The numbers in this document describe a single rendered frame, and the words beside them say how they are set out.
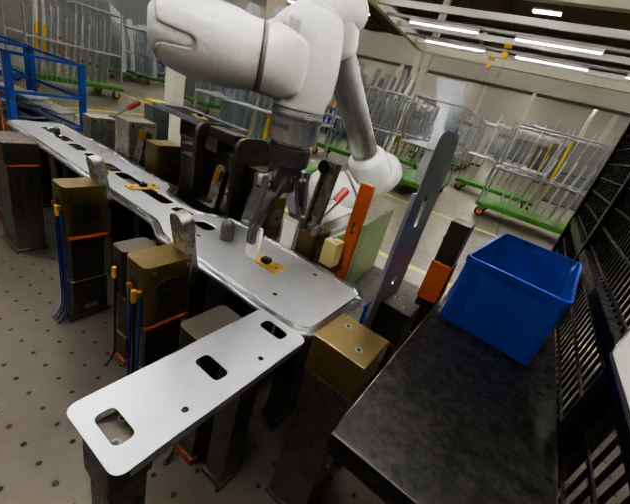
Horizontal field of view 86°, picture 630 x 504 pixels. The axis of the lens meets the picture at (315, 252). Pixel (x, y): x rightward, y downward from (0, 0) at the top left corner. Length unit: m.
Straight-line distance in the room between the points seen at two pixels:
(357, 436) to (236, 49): 0.52
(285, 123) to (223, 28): 0.15
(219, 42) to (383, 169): 0.94
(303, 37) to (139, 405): 0.53
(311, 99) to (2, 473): 0.76
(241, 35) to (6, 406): 0.76
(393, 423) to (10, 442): 0.64
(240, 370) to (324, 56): 0.47
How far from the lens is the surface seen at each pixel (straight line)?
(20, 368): 0.94
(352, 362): 0.44
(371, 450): 0.41
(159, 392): 0.45
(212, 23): 0.57
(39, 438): 0.82
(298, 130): 0.59
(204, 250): 0.73
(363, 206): 0.73
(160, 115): 1.56
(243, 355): 0.49
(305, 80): 0.58
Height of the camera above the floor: 1.34
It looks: 25 degrees down
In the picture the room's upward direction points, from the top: 16 degrees clockwise
